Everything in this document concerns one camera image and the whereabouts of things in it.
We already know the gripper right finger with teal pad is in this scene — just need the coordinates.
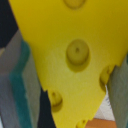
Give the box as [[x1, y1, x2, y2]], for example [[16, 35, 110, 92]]
[[107, 54, 128, 128]]

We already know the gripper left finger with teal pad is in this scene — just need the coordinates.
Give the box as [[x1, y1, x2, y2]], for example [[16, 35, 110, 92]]
[[0, 31, 41, 128]]

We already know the yellow toy cheese wedge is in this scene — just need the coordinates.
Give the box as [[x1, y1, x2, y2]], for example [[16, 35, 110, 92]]
[[9, 0, 128, 128]]

